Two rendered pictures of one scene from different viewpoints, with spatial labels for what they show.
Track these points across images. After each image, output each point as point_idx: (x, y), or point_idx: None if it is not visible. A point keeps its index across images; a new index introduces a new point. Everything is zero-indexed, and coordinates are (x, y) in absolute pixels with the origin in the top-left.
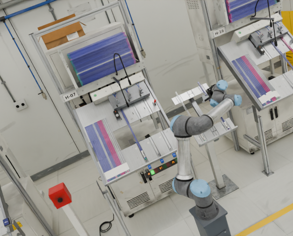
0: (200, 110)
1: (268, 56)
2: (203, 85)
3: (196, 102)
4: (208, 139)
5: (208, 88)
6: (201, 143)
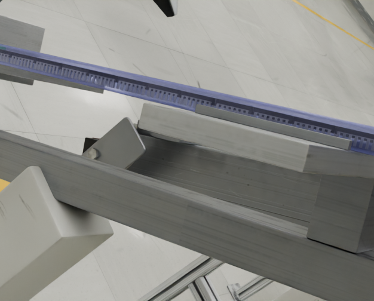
0: (117, 174)
1: None
2: (307, 140)
3: (215, 208)
4: None
5: (192, 113)
6: (31, 24)
